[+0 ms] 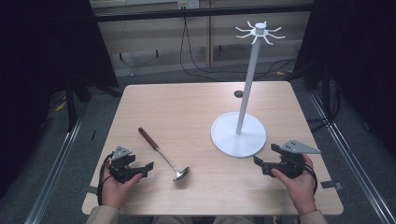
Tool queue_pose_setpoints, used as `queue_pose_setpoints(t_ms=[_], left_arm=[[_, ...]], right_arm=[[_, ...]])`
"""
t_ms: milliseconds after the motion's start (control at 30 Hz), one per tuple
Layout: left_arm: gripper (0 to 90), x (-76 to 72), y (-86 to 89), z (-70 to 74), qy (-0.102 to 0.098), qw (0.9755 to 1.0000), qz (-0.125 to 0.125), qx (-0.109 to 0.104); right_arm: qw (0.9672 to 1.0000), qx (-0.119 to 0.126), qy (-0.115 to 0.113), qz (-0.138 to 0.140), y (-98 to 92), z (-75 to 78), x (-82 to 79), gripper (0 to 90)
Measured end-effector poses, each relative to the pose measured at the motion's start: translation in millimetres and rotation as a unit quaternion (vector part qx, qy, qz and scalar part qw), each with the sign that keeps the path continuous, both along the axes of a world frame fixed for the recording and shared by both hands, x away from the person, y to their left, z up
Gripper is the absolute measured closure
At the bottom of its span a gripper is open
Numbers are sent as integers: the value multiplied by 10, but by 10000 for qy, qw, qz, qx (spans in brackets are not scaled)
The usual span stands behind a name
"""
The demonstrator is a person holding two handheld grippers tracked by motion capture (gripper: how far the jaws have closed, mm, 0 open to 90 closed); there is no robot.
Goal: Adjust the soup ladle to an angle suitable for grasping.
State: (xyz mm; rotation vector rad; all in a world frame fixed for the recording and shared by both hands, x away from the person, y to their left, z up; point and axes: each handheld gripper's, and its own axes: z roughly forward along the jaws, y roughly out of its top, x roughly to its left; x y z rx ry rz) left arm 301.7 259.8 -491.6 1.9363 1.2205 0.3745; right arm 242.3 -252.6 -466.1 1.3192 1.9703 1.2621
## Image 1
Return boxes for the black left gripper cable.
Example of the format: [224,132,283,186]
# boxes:
[96,151,115,207]

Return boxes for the person's right hand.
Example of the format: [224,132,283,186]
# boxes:
[270,153,318,217]

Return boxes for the black curtain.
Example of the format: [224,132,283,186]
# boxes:
[0,0,120,200]
[293,0,396,157]

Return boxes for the steel ladle with brown handle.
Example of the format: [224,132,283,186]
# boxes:
[137,127,191,183]

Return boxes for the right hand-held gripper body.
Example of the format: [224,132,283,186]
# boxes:
[261,139,321,180]

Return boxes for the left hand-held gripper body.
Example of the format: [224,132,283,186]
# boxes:
[108,146,145,185]

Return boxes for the black horizontal bar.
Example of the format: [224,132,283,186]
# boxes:
[92,3,315,23]

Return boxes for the person's left hand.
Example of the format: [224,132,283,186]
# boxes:
[101,161,144,210]

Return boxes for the white hook rack stand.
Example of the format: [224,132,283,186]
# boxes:
[210,21,287,159]

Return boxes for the metal floor rail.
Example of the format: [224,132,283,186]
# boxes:
[23,119,83,224]
[307,91,396,224]

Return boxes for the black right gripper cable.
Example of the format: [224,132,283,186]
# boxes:
[301,162,318,196]

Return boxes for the white wall socket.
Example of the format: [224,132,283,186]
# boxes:
[177,0,201,10]

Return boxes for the black hanging cable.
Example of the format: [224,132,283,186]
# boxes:
[178,16,300,82]

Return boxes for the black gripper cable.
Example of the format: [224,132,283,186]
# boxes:
[96,151,115,207]
[301,162,318,196]

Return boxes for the black metal stand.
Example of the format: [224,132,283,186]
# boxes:
[64,73,92,133]

